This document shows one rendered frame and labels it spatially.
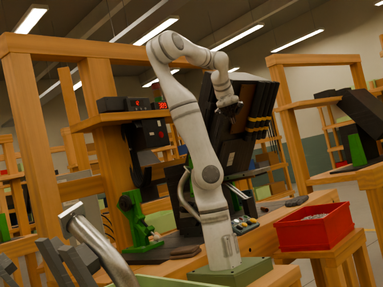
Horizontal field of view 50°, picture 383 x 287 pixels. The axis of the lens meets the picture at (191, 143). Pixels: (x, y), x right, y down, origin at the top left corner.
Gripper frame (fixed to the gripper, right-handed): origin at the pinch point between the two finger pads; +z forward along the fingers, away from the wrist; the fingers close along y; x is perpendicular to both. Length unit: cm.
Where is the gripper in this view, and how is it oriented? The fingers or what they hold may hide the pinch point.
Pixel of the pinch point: (232, 119)
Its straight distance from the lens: 179.3
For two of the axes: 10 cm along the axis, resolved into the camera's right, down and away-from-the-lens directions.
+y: -9.5, 3.1, 0.9
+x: 1.5, 6.7, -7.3
